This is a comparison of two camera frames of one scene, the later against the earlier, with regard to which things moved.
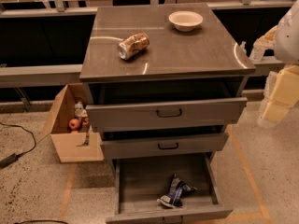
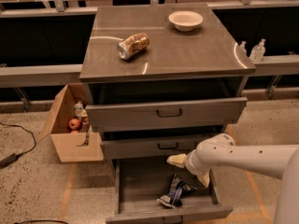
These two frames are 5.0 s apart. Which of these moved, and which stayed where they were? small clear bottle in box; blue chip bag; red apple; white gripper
Moved: white gripper
Stayed: red apple; small clear bottle in box; blue chip bag
